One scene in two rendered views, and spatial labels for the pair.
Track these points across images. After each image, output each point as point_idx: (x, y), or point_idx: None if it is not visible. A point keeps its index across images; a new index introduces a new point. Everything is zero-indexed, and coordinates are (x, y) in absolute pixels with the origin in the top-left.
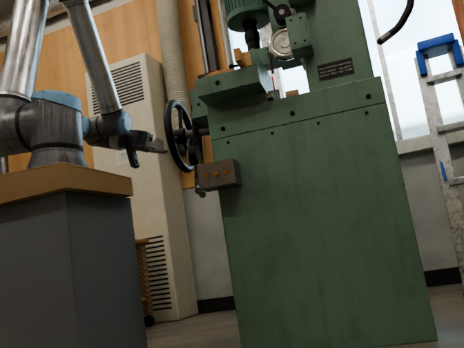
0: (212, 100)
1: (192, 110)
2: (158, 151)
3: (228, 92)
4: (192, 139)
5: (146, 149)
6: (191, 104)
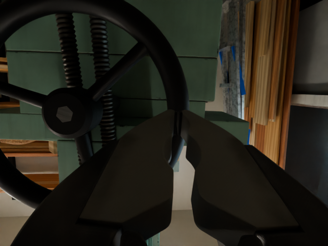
0: (14, 111)
1: (57, 144)
2: (139, 124)
3: (19, 108)
4: (66, 85)
5: (60, 193)
6: (57, 157)
